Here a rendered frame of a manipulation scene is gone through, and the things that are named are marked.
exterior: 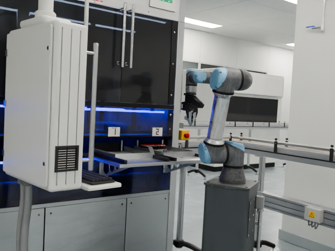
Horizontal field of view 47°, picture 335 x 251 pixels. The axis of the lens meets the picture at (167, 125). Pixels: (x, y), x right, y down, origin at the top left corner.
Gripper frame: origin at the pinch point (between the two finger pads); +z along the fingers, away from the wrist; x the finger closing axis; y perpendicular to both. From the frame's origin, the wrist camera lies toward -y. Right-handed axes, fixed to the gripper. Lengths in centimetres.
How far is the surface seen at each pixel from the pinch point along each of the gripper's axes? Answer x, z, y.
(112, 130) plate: 42, 7, 27
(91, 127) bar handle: 82, 1, -24
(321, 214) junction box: -81, 58, -47
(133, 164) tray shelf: 50, 22, -12
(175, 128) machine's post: -9.1, 5.0, 27.6
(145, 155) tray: 33.5, 19.4, 1.5
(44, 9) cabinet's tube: 100, -53, -5
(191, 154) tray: -3.0, 20.1, 1.5
